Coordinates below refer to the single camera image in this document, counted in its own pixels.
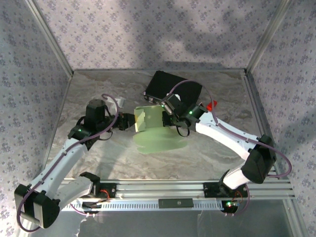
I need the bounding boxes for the grey metal front panel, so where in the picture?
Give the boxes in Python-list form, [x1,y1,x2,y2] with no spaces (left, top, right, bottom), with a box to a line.
[27,212,297,237]

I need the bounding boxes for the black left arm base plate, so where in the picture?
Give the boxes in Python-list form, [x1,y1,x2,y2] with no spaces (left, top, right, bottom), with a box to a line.
[83,182,117,199]

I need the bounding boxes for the small red block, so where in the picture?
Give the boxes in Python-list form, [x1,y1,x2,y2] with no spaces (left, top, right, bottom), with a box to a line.
[206,99,218,112]

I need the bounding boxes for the thin purple base cable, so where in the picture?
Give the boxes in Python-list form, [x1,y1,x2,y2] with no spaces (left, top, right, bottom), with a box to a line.
[70,196,97,218]
[232,185,251,217]

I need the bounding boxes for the black base connector block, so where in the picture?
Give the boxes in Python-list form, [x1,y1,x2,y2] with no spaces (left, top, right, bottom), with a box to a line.
[81,201,102,214]

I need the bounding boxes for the aluminium front rail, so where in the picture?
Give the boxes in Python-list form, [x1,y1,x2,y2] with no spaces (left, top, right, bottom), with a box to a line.
[59,179,296,201]

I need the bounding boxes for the small circuit board with LED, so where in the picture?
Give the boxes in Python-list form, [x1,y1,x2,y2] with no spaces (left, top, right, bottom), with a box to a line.
[221,199,239,214]

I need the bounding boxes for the white slotted cable duct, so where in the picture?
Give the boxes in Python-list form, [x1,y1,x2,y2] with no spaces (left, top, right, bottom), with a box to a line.
[36,198,224,212]

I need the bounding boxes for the aluminium frame post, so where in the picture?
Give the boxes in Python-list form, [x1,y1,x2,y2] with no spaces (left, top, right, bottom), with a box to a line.
[245,0,296,75]
[24,0,75,76]

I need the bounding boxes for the aluminium side frame rail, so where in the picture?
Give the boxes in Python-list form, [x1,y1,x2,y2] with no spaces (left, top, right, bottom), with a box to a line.
[243,70,289,182]

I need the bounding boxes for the black hard case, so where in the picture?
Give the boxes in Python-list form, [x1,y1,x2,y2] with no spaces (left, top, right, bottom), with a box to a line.
[143,70,203,109]

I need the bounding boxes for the light green paper box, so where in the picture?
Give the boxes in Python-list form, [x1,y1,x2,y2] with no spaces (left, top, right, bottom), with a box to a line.
[132,105,189,154]

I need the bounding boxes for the black label plate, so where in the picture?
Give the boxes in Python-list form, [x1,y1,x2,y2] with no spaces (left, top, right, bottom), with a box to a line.
[158,198,194,209]

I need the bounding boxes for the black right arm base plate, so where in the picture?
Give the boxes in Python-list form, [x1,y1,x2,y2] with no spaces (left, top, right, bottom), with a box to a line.
[202,182,249,198]

